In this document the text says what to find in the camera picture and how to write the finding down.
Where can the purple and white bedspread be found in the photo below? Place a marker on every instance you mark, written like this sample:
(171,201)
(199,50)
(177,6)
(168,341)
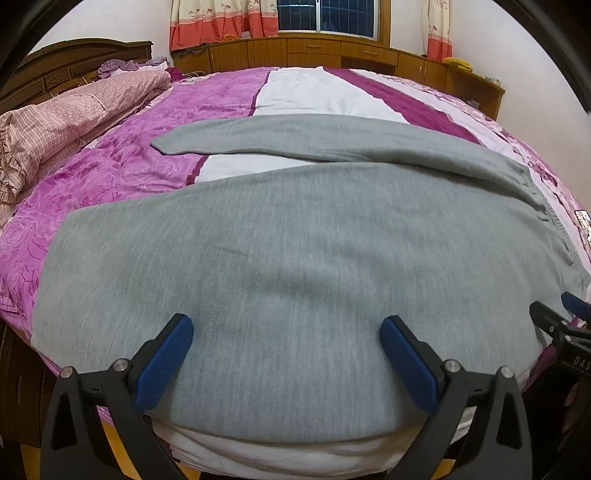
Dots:
(115,152)

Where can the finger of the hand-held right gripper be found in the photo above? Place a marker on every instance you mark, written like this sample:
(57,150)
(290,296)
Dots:
(545,316)
(576,304)

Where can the yellow object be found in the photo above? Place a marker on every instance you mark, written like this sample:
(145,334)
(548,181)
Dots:
(457,63)

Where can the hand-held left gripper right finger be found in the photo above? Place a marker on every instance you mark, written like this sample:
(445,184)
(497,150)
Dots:
(406,364)

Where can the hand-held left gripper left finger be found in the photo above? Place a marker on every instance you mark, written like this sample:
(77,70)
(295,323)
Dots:
(166,364)

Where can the purple ruffled pillow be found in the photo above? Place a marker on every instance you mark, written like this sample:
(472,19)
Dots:
(120,67)

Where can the wooden bed headboard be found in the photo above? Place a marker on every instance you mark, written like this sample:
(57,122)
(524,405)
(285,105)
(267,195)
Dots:
(55,69)

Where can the wooden bed side panel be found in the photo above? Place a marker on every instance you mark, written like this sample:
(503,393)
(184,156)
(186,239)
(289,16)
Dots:
(23,392)

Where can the pink checked quilt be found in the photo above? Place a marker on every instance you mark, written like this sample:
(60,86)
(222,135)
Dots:
(69,115)

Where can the wooden wall cabinet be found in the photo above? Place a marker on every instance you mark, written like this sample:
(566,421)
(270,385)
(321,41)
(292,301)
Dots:
(300,50)

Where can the floral curtain with red hem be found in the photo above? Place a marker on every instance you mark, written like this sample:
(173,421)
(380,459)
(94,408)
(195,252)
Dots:
(438,32)
(207,23)

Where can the grey pants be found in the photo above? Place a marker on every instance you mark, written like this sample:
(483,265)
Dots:
(277,277)

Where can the window with grille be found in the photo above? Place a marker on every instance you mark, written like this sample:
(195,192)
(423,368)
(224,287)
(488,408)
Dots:
(332,16)

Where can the glittery small object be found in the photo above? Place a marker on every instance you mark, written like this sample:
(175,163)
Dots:
(585,224)

